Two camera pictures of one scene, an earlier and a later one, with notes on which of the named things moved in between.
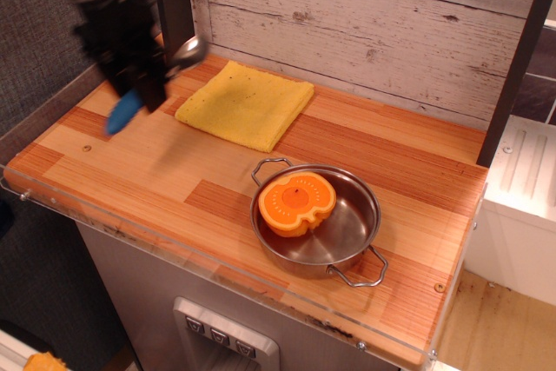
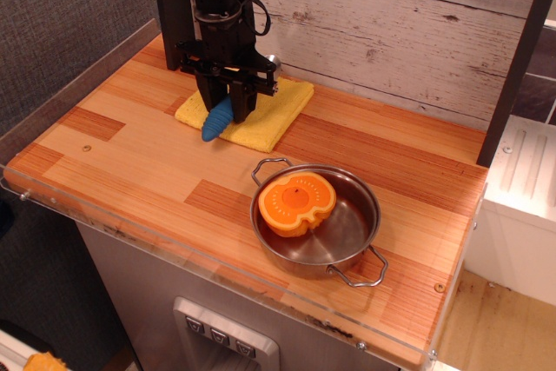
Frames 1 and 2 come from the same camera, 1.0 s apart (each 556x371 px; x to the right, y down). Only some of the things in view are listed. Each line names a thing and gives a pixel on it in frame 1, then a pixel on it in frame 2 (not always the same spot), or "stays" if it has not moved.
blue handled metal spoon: (188, 52) to (223, 114)
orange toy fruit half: (293, 204) stays
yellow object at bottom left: (44, 361) stays
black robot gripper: (118, 29) to (228, 49)
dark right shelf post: (521, 62) stays
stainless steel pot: (342, 242) stays
